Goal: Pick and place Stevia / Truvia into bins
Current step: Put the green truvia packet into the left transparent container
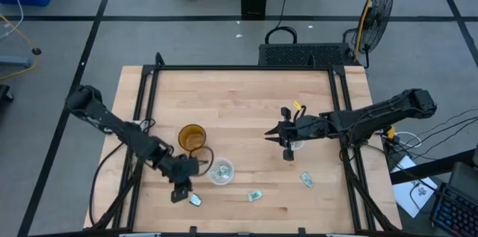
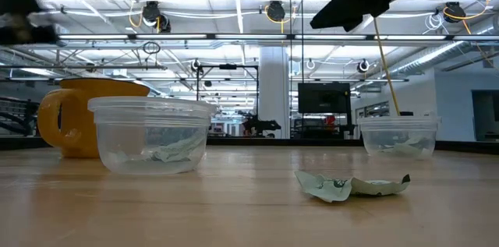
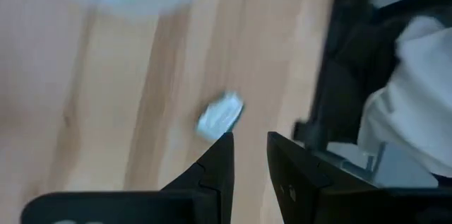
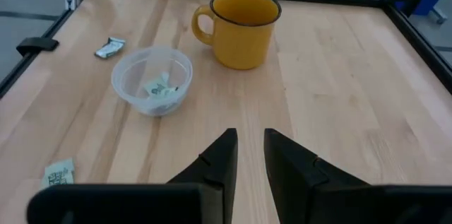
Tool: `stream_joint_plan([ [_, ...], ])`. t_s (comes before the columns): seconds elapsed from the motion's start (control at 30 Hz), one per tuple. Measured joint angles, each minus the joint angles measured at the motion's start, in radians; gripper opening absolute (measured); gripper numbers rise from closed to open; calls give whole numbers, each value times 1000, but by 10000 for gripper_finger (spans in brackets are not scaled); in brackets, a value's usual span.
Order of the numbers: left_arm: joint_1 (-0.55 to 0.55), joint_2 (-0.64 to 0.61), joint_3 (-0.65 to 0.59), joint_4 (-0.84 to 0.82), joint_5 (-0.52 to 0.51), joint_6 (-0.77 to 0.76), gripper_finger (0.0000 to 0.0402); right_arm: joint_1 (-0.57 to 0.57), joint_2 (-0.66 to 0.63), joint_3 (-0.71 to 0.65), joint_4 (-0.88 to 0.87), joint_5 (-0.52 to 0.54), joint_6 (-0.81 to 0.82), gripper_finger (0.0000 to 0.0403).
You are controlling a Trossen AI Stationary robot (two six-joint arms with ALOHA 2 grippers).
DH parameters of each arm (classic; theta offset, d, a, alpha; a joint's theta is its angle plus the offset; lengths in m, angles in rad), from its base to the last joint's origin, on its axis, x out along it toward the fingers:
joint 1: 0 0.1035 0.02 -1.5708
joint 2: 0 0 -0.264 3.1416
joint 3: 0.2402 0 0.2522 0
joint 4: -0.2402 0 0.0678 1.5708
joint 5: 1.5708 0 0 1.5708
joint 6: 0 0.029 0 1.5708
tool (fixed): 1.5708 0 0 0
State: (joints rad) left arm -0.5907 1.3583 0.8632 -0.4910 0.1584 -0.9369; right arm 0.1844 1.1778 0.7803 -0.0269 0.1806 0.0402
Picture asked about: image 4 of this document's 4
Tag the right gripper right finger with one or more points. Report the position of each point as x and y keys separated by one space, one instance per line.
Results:
x=300 y=188

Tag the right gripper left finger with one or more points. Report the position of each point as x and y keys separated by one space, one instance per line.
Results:
x=212 y=181

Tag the green-white sweetener packet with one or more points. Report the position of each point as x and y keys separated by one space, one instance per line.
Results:
x=157 y=88
x=58 y=176
x=110 y=48

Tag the clear plastic bowl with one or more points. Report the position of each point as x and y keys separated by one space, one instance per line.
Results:
x=123 y=75

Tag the yellow enamel mug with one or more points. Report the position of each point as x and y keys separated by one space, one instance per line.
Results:
x=243 y=40

